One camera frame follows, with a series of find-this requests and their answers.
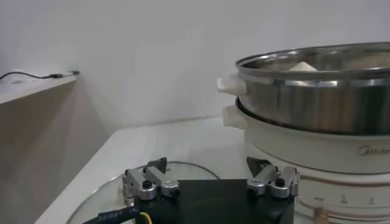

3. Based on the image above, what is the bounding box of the round glass pot lid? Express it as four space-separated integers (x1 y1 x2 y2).
65 161 220 224

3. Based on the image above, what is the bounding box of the white side desk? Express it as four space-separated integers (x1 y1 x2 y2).
0 72 77 105

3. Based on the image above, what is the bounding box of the cream electric cooker base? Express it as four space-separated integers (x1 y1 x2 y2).
222 105 390 224

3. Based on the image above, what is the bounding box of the black USB cable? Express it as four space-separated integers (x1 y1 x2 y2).
0 71 65 81

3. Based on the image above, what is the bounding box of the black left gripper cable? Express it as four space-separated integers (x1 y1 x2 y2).
82 206 153 224

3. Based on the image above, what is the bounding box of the white steamed baozi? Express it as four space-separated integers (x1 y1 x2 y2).
288 61 318 72

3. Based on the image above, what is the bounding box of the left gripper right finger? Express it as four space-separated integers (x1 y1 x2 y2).
246 156 301 199

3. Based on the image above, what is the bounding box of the perforated steel steamer basket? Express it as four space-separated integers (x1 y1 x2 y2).
216 41 390 136

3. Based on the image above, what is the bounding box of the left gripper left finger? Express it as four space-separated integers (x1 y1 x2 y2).
121 156 181 208

